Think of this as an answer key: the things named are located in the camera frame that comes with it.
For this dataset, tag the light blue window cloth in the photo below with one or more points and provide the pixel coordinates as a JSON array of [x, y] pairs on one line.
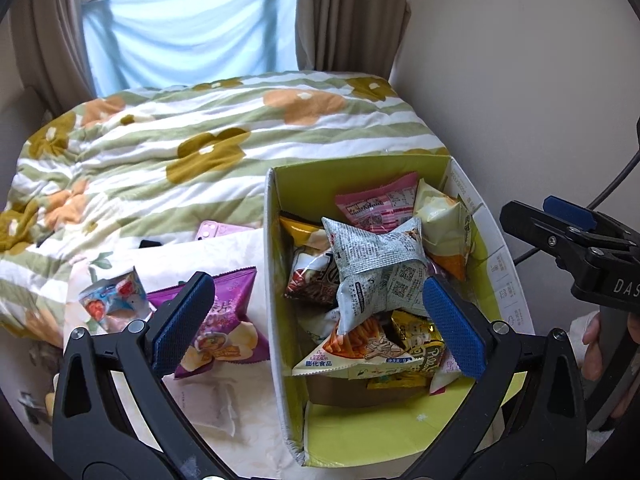
[[162, 43]]

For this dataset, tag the green cardboard box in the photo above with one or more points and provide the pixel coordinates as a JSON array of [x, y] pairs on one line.
[[338, 423]]

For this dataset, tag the white frosted snack pack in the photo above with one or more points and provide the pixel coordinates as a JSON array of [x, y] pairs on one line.
[[207, 399]]

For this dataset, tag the pink phone case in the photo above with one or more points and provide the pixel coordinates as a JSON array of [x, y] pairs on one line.
[[211, 229]]

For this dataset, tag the purple potato chip bag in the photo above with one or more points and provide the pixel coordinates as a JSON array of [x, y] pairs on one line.
[[227, 334]]

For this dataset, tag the blue cartoon snack bag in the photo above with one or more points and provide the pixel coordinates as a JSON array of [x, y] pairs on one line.
[[113, 303]]

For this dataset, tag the grey white printed snack bag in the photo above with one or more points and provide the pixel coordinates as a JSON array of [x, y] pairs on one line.
[[378, 272]]

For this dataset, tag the beige curtain right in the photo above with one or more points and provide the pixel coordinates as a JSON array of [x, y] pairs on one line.
[[359, 36]]

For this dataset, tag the pale green chip bag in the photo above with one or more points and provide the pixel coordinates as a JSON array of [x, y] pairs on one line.
[[446, 229]]

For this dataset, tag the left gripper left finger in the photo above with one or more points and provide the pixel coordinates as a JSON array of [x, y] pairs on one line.
[[113, 415]]

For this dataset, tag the beige curtain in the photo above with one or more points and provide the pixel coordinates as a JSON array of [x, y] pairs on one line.
[[51, 54], [359, 36]]

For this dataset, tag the pink snack bag in box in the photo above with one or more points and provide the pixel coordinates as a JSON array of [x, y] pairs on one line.
[[380, 210]]

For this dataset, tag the floral green striped blanket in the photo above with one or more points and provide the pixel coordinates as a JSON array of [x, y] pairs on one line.
[[153, 164]]

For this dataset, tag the beige curtain left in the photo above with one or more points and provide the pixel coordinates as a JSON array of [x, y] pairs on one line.
[[51, 54]]

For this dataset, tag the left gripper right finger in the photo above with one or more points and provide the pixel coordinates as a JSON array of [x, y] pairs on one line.
[[524, 416]]

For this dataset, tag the orange white triangular snack bag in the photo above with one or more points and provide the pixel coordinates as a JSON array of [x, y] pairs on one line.
[[365, 352]]

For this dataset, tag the right hand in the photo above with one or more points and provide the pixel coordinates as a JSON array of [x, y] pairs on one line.
[[592, 365]]

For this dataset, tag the gold pizza snack bag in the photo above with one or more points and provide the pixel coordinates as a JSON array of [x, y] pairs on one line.
[[421, 339]]

